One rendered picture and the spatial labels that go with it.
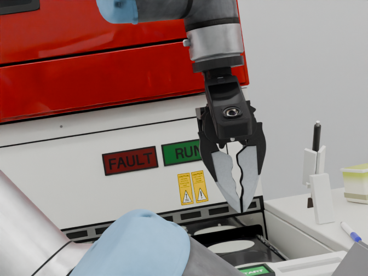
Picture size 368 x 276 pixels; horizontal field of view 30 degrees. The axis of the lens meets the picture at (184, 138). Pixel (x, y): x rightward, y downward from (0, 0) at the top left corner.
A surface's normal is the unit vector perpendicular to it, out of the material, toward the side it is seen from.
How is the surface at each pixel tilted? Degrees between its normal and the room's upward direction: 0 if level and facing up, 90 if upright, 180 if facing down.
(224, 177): 90
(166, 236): 48
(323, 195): 90
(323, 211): 90
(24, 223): 60
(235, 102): 32
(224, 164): 90
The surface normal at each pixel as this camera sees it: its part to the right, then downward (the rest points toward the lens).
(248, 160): 0.09, 0.04
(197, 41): -0.67, 0.14
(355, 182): -0.92, 0.16
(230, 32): 0.52, -0.04
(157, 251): 0.40, -0.56
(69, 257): -0.13, -0.90
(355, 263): -0.81, -0.58
